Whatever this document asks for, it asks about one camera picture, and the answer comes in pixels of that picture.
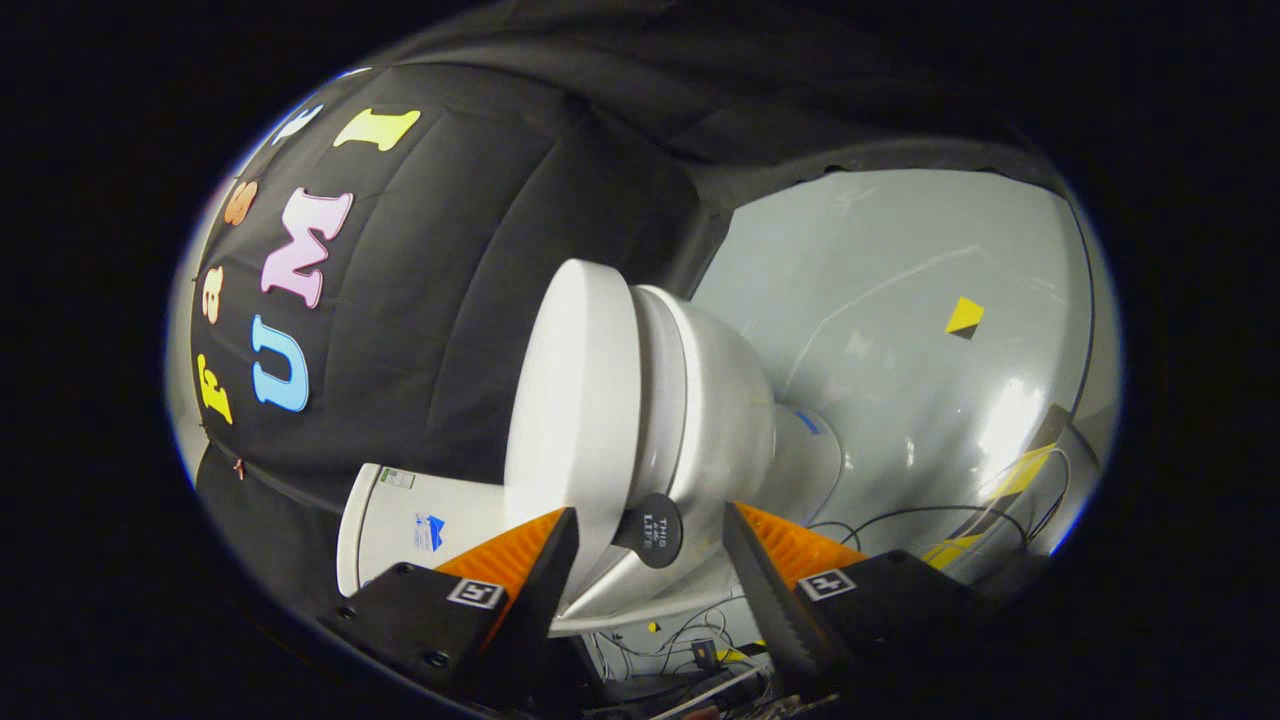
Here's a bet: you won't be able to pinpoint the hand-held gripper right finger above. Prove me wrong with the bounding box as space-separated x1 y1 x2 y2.
722 502 1001 701

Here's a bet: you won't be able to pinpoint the white toilet lid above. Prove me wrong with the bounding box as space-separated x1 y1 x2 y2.
503 259 643 613

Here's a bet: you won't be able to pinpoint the black backdrop cloth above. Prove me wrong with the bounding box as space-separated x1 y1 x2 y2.
188 5 1066 611

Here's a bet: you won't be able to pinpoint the yellow black hazard tape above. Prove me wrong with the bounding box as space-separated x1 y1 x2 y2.
920 403 1076 571

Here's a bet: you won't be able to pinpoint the yellow black floor sticker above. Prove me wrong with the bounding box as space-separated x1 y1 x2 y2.
945 296 986 341

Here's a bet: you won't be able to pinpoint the black floor cables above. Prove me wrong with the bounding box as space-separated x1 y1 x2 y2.
808 445 1073 561

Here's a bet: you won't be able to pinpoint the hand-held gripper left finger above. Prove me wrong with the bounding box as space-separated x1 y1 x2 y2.
318 506 581 716

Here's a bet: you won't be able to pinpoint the black round lid tab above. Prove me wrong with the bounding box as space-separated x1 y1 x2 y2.
612 492 685 570

